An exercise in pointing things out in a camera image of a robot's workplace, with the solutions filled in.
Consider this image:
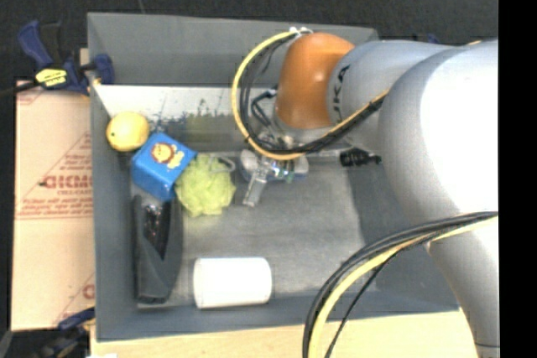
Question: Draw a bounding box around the yellow ball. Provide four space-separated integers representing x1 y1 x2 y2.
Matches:
105 111 151 153

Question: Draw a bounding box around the black cylinder on white bracket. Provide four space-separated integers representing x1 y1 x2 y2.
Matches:
308 146 383 169

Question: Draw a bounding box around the blue box with lion print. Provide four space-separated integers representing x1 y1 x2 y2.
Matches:
130 132 198 202

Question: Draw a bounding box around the grey metal bin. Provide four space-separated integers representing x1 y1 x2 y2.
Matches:
86 11 462 343

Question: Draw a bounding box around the brown cardboard board red print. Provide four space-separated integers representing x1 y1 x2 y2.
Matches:
10 81 96 332

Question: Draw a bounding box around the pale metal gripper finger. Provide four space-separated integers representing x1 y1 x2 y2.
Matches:
242 170 269 208

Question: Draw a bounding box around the green mesh bath sponge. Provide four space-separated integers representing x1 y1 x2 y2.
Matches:
174 153 237 218

